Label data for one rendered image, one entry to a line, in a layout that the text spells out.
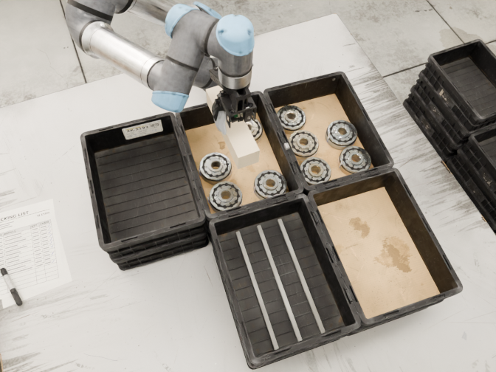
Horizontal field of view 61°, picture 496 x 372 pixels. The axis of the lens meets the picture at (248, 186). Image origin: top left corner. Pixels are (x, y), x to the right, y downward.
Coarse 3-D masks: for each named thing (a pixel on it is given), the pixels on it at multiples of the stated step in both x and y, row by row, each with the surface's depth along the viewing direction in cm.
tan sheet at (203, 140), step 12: (192, 132) 145; (204, 132) 145; (216, 132) 145; (264, 132) 146; (192, 144) 143; (204, 144) 143; (216, 144) 143; (264, 144) 143; (228, 156) 141; (264, 156) 141; (216, 168) 139; (240, 168) 139; (252, 168) 139; (264, 168) 139; (276, 168) 139; (228, 180) 137; (240, 180) 137; (252, 180) 137; (204, 192) 135; (252, 192) 135
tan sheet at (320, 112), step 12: (324, 96) 154; (336, 96) 154; (276, 108) 150; (312, 108) 151; (324, 108) 151; (336, 108) 151; (312, 120) 149; (324, 120) 149; (348, 120) 149; (312, 132) 146; (324, 132) 146; (300, 144) 144; (324, 144) 144; (360, 144) 145; (324, 156) 142; (336, 156) 142; (336, 168) 140
